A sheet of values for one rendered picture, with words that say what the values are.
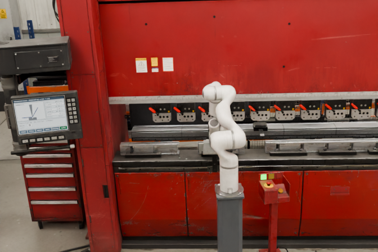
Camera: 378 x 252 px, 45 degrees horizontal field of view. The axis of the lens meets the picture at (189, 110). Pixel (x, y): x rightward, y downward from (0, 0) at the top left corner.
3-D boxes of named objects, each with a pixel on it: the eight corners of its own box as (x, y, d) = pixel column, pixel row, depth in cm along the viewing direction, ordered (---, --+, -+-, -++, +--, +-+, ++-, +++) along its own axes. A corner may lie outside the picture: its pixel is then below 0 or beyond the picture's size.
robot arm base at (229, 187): (245, 197, 294) (245, 171, 287) (215, 198, 294) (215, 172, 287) (241, 182, 312) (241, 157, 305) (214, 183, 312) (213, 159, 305)
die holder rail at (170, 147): (120, 154, 388) (119, 144, 385) (121, 152, 394) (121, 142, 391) (179, 154, 385) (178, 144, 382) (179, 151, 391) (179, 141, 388)
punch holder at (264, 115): (251, 120, 370) (251, 101, 364) (250, 116, 378) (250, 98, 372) (269, 120, 369) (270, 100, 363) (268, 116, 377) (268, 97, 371)
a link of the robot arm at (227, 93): (221, 153, 291) (246, 151, 292) (223, 143, 281) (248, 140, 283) (210, 93, 321) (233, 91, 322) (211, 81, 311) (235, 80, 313)
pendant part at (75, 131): (18, 145, 325) (9, 98, 313) (21, 139, 336) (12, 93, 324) (82, 138, 333) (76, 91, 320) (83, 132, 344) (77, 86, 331)
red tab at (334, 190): (331, 195, 376) (331, 188, 374) (330, 194, 378) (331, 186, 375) (349, 195, 375) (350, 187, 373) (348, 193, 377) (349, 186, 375)
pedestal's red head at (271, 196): (264, 204, 347) (264, 183, 340) (258, 193, 362) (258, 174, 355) (289, 201, 349) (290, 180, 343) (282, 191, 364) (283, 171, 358)
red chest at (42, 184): (33, 233, 436) (15, 137, 402) (50, 205, 483) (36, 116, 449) (84, 233, 433) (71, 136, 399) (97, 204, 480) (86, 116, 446)
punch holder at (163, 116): (153, 122, 375) (151, 103, 369) (154, 118, 383) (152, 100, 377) (171, 122, 374) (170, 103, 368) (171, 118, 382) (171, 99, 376)
